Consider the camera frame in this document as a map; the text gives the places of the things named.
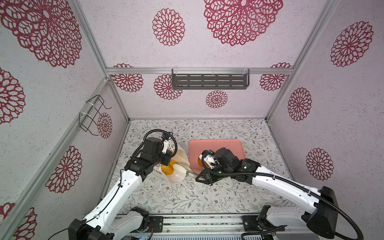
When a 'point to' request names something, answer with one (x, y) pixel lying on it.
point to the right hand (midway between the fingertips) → (197, 177)
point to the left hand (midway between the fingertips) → (168, 154)
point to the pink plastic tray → (196, 147)
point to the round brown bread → (200, 162)
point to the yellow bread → (168, 170)
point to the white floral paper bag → (179, 156)
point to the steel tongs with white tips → (180, 169)
